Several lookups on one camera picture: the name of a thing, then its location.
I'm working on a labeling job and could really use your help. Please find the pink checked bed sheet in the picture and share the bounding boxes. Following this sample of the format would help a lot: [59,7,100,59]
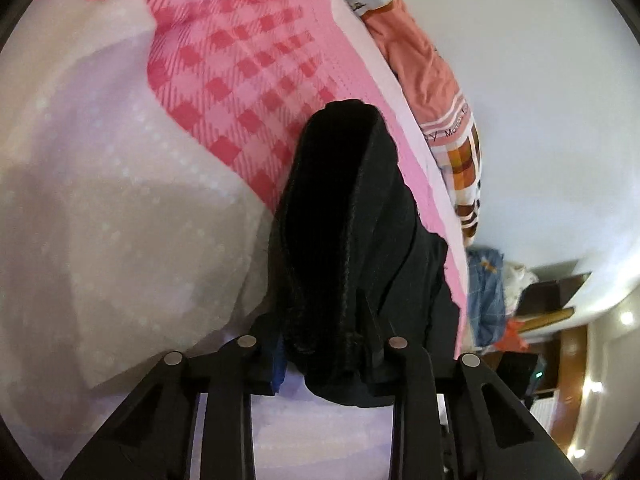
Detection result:
[0,0,472,480]

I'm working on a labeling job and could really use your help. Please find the orange plastic bag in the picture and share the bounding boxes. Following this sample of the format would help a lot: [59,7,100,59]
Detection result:
[492,317,531,356]

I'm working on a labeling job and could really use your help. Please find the brown wooden furniture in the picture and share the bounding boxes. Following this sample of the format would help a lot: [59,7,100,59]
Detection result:
[520,326,590,441]

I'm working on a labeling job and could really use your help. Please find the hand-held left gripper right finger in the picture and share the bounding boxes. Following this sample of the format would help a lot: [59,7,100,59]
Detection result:
[367,336,584,480]

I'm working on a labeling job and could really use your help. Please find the black pants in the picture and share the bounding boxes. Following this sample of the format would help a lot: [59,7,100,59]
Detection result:
[267,100,461,409]

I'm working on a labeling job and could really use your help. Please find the yellow board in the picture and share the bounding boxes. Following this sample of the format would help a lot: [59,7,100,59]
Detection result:
[517,308,575,334]

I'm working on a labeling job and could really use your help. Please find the blue checked cloth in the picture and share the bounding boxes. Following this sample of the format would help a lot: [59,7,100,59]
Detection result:
[467,245,509,349]

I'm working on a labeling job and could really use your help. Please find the white patterned cloth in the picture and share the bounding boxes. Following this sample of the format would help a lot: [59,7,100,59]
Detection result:
[502,260,539,317]

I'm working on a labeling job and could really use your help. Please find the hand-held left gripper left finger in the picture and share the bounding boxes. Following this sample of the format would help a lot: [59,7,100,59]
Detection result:
[60,334,287,480]

